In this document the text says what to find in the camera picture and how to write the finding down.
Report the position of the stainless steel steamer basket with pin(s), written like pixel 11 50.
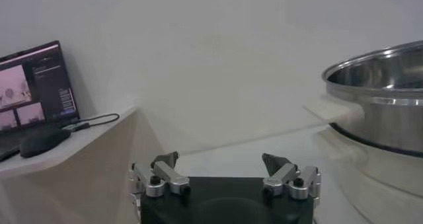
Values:
pixel 380 126

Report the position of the white electric cooker base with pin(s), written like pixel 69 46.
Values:
pixel 380 185

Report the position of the black laptop with dark screen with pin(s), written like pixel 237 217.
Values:
pixel 33 86

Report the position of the black computer mouse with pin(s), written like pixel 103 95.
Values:
pixel 43 142

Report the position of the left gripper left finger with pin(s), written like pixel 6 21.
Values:
pixel 172 179

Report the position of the white side table with mouse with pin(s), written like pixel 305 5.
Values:
pixel 82 166

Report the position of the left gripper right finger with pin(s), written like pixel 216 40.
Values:
pixel 281 179

